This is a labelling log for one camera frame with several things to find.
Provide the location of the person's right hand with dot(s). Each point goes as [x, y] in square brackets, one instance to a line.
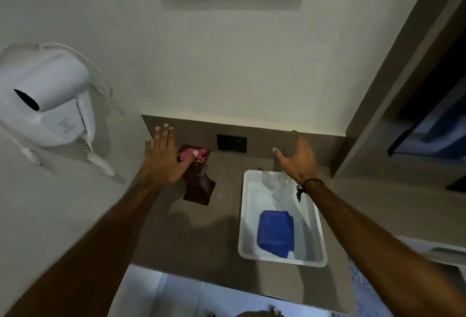
[300, 165]

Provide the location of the person's left hand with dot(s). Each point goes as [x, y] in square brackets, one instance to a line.
[160, 167]

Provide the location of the person's right thumb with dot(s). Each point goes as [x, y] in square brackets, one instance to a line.
[281, 156]

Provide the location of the person's left little finger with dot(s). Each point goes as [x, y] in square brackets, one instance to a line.
[148, 150]

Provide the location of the person's left thumb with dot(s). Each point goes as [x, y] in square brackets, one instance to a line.
[188, 162]

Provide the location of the person's left middle finger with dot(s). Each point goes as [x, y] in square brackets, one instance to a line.
[166, 137]

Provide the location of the person's right forearm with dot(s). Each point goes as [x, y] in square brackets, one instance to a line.
[382, 255]

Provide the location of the person's left forearm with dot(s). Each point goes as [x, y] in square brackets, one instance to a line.
[91, 255]

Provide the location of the dark red packet with pink flower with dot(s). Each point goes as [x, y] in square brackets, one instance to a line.
[199, 185]

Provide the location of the clear plastic-wrapped glass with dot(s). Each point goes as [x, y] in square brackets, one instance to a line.
[278, 185]

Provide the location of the blue folded cloth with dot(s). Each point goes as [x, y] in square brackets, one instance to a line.
[275, 233]

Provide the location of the white plastic tray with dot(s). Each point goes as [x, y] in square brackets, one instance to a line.
[309, 233]

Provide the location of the white sink basin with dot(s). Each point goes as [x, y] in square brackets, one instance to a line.
[433, 251]

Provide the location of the black wall socket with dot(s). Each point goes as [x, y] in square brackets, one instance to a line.
[232, 143]

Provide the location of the white wall-mounted hair dryer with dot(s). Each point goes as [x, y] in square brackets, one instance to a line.
[47, 98]

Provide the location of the wall mirror with dark frame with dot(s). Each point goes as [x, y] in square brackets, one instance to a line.
[433, 116]

